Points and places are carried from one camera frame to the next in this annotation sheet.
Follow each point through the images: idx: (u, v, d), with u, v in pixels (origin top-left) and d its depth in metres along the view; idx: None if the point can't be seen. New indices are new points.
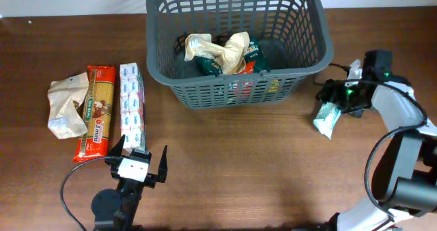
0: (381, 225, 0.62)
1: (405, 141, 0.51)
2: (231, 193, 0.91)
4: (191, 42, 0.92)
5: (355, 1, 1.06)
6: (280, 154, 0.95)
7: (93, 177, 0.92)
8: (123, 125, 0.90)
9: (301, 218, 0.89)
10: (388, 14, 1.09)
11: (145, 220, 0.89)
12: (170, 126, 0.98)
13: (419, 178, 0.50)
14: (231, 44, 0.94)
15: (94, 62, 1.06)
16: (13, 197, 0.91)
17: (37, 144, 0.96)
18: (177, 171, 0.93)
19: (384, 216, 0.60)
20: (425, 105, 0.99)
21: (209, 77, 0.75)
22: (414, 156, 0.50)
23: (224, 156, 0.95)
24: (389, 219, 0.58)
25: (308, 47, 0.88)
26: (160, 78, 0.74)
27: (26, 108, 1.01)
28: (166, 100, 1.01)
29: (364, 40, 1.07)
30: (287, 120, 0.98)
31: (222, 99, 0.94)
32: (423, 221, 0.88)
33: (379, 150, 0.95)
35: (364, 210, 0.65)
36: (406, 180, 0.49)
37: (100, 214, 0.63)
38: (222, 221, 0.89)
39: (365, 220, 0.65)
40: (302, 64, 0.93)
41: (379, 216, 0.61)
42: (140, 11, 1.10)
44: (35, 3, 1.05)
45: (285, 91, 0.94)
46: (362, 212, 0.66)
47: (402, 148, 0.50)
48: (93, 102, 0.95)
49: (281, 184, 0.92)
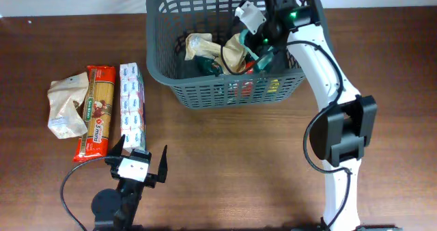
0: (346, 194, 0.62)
1: (332, 120, 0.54)
2: (230, 193, 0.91)
4: (192, 42, 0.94)
5: (355, 1, 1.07)
6: (279, 153, 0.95)
7: (93, 176, 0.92)
8: (123, 125, 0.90)
9: (301, 218, 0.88)
10: (388, 14, 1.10)
11: (145, 219, 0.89)
12: (170, 126, 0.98)
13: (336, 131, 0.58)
14: (232, 44, 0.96)
15: (94, 62, 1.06)
16: (13, 196, 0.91)
17: (37, 143, 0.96)
18: (177, 171, 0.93)
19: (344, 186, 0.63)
20: (425, 104, 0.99)
21: (209, 77, 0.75)
22: (340, 121, 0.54)
23: (224, 157, 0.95)
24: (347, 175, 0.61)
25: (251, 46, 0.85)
26: (160, 78, 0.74)
27: (26, 107, 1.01)
28: (166, 100, 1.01)
29: (363, 40, 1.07)
30: (287, 121, 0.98)
31: (222, 98, 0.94)
32: (423, 220, 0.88)
33: (379, 150, 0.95)
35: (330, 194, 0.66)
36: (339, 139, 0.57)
37: (104, 214, 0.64)
38: (222, 221, 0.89)
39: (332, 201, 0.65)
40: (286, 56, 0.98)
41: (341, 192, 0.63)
42: (139, 11, 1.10)
44: (35, 3, 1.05)
45: (285, 91, 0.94)
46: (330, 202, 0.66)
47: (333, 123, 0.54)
48: (93, 102, 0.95)
49: (281, 184, 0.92)
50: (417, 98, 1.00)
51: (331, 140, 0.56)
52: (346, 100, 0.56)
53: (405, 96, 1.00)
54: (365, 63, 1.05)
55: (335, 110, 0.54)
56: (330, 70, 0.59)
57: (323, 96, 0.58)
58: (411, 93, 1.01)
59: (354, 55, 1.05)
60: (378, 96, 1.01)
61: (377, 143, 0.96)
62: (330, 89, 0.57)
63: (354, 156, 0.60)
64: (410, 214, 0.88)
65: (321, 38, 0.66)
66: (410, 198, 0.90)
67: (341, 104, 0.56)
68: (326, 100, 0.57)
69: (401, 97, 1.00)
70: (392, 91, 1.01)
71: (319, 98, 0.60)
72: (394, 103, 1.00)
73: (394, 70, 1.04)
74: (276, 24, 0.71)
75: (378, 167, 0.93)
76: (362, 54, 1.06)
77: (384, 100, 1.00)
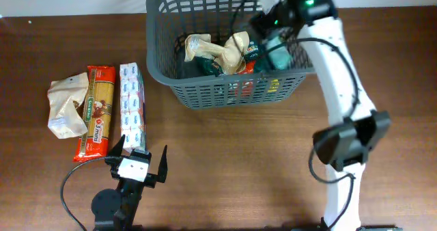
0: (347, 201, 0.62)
1: (343, 138, 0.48)
2: (231, 193, 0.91)
4: (191, 43, 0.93)
5: (354, 1, 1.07)
6: (280, 153, 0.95)
7: (93, 176, 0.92)
8: (123, 125, 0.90)
9: (301, 218, 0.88)
10: (388, 14, 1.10)
11: (145, 219, 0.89)
12: (170, 126, 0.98)
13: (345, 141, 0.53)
14: (231, 44, 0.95)
15: (94, 62, 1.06)
16: (13, 196, 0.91)
17: (37, 143, 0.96)
18: (177, 171, 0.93)
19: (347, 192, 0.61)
20: (426, 104, 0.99)
21: (209, 77, 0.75)
22: (351, 139, 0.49)
23: (224, 157, 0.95)
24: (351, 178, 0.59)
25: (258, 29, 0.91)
26: (161, 78, 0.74)
27: (26, 106, 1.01)
28: (166, 100, 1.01)
29: (363, 40, 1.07)
30: (287, 121, 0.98)
31: (222, 98, 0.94)
32: (423, 220, 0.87)
33: (379, 150, 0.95)
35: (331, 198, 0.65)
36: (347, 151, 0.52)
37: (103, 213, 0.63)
38: (222, 221, 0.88)
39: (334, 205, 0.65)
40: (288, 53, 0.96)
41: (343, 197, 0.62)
42: (140, 11, 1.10)
44: (35, 3, 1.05)
45: (285, 91, 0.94)
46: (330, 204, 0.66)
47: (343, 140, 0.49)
48: (93, 102, 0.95)
49: (281, 184, 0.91)
50: (417, 98, 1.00)
51: (339, 153, 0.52)
52: (360, 115, 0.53)
53: (405, 96, 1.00)
54: (365, 62, 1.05)
55: (348, 126, 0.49)
56: (346, 78, 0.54)
57: (336, 107, 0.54)
58: (411, 93, 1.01)
59: (354, 55, 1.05)
60: (379, 96, 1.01)
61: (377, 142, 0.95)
62: (344, 100, 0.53)
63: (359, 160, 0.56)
64: (411, 214, 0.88)
65: (338, 36, 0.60)
66: (410, 199, 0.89)
67: (355, 119, 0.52)
68: (339, 113, 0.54)
69: (401, 97, 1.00)
70: (392, 91, 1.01)
71: (330, 106, 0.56)
72: (393, 103, 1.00)
73: (394, 70, 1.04)
74: (289, 10, 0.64)
75: (379, 167, 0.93)
76: (363, 54, 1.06)
77: (384, 100, 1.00)
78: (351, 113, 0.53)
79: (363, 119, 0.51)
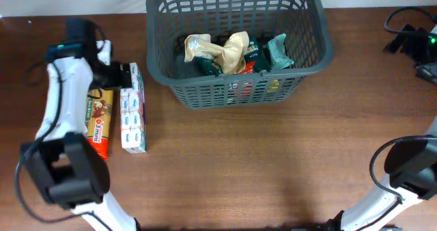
0: (387, 212, 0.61)
1: (385, 195, 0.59)
2: (230, 193, 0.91)
4: (191, 44, 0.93)
5: (354, 0, 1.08)
6: (280, 154, 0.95)
7: None
8: (123, 125, 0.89)
9: (301, 218, 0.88)
10: (385, 14, 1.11)
11: (145, 220, 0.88)
12: (170, 126, 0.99)
13: (404, 186, 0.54)
14: (231, 44, 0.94)
15: None
16: (13, 196, 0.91)
17: None
18: (177, 171, 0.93)
19: (389, 204, 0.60)
20: (425, 104, 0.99)
21: (209, 77, 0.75)
22: (388, 200, 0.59)
23: (224, 157, 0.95)
24: (397, 202, 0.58)
25: (269, 49, 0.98)
26: (160, 78, 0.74)
27: (26, 106, 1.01)
28: (166, 100, 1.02)
29: (362, 40, 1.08)
30: (287, 120, 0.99)
31: (222, 99, 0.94)
32: (423, 220, 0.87)
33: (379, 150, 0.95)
35: (369, 200, 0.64)
36: (396, 180, 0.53)
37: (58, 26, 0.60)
38: (222, 221, 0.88)
39: (368, 211, 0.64)
40: (289, 58, 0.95)
41: (385, 204, 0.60)
42: (140, 11, 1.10)
44: (36, 3, 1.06)
45: (285, 91, 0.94)
46: (364, 205, 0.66)
47: (397, 180, 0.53)
48: (93, 102, 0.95)
49: (281, 184, 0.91)
50: (416, 98, 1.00)
51: (397, 182, 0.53)
52: (408, 201, 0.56)
53: (405, 96, 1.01)
54: (364, 62, 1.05)
55: (393, 199, 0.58)
56: None
57: (381, 189, 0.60)
58: (411, 92, 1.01)
59: (353, 56, 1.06)
60: (378, 96, 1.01)
61: (377, 142, 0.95)
62: (388, 197, 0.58)
63: (398, 201, 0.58)
64: (409, 213, 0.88)
65: None
66: None
67: (399, 202, 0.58)
68: (384, 192, 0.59)
69: (400, 97, 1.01)
70: (391, 92, 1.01)
71: (382, 180, 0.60)
72: (393, 103, 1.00)
73: (392, 70, 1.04)
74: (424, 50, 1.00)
75: (377, 167, 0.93)
76: (362, 53, 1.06)
77: (384, 99, 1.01)
78: (391, 196, 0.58)
79: (401, 204, 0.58)
